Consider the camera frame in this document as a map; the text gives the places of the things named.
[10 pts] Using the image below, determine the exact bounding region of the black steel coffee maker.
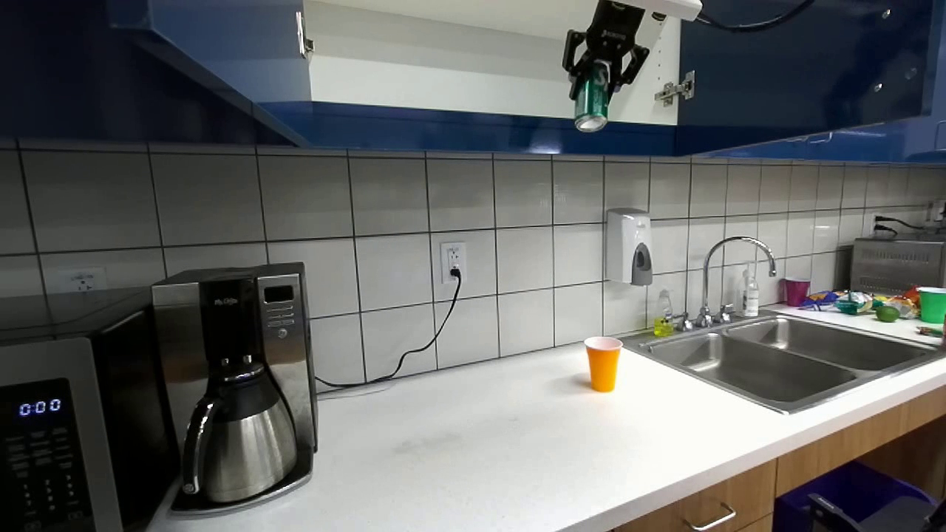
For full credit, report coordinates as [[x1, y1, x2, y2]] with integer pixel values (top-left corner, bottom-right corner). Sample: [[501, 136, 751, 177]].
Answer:
[[148, 260, 321, 520]]

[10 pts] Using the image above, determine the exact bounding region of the orange plastic cup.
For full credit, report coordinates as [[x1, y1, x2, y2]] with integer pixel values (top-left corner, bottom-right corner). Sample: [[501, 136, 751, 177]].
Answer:
[[584, 335, 628, 396]]

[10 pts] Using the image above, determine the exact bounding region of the chrome gooseneck faucet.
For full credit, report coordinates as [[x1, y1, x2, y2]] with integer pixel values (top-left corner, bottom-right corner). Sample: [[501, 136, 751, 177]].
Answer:
[[674, 235, 782, 335]]

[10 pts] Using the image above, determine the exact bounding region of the green cup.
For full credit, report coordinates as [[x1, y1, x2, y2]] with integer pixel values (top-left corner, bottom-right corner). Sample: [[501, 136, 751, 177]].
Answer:
[[913, 283, 946, 328]]

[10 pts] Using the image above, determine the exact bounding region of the stainless steel countertop appliance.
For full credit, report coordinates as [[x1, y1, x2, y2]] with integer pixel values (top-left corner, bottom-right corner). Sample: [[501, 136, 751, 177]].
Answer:
[[850, 235, 946, 297]]

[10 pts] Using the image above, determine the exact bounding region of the stainless steel carafe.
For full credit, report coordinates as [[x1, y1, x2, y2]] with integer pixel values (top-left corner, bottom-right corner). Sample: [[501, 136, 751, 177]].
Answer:
[[177, 357, 303, 509]]

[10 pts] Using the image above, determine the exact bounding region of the purple cup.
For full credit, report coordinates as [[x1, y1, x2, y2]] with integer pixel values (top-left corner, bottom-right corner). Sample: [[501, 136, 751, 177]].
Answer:
[[776, 279, 813, 311]]

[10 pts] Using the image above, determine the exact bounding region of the black steel microwave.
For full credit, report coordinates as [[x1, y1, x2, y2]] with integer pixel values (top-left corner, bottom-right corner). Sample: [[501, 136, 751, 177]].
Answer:
[[0, 289, 185, 532]]

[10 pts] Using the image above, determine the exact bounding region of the black power cord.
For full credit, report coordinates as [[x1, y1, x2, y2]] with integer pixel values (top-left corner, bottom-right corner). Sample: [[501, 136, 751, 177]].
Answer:
[[310, 264, 469, 394]]

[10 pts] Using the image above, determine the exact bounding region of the blue bin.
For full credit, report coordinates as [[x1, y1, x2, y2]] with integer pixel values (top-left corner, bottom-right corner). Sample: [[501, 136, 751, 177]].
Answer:
[[772, 458, 936, 532]]

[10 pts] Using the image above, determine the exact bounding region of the wooden base cabinet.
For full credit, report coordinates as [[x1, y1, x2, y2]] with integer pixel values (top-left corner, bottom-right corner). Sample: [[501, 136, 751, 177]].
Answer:
[[609, 387, 946, 532]]

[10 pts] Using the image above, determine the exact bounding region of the metal drawer handle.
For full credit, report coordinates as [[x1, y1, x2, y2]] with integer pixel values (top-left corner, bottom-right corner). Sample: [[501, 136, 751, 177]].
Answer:
[[687, 502, 742, 532]]

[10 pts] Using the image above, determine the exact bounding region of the dark bin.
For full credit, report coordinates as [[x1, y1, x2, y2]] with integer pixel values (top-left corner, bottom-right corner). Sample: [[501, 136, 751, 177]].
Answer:
[[809, 490, 946, 532]]

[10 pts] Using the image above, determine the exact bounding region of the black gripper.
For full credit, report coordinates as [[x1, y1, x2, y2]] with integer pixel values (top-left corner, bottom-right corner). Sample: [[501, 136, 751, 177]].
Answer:
[[560, 0, 653, 100]]

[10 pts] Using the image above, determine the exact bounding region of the black wall cord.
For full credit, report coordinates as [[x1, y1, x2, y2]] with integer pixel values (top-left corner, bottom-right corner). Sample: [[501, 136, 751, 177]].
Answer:
[[869, 212, 940, 239]]

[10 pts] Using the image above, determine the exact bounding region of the green soda can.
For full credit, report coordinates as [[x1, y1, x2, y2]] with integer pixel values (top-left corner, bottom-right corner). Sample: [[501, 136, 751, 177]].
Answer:
[[572, 69, 613, 136]]

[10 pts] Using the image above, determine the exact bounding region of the stainless steel double sink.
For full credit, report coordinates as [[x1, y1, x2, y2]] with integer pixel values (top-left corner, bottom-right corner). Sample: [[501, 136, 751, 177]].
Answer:
[[625, 311, 946, 416]]

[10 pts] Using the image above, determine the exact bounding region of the blue upper cabinet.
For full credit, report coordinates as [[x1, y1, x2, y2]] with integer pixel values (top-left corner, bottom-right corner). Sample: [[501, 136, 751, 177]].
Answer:
[[262, 0, 946, 167]]

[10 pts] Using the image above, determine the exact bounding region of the white hand soap bottle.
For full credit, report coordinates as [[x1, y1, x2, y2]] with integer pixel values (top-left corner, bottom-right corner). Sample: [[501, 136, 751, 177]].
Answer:
[[741, 270, 766, 320]]

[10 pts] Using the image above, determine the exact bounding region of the white wall soap dispenser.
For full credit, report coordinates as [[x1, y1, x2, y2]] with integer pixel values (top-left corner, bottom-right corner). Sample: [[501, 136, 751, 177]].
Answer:
[[605, 206, 658, 289]]

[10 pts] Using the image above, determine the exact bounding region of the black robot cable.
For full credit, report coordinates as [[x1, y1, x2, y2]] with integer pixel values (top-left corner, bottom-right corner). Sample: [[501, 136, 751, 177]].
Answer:
[[696, 0, 820, 35]]

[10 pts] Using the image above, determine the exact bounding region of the blue cabinet door with handle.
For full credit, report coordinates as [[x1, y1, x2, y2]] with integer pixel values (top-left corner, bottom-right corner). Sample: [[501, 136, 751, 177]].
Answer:
[[678, 0, 940, 136]]

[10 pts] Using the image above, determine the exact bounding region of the white wall outlet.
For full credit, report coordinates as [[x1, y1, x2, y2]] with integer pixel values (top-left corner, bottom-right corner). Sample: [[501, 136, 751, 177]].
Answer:
[[66, 264, 106, 300], [437, 239, 474, 289]]

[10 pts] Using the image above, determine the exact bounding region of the yellow dish soap bottle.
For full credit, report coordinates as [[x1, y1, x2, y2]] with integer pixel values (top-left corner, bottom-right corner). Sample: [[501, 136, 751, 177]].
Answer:
[[646, 288, 684, 339]]

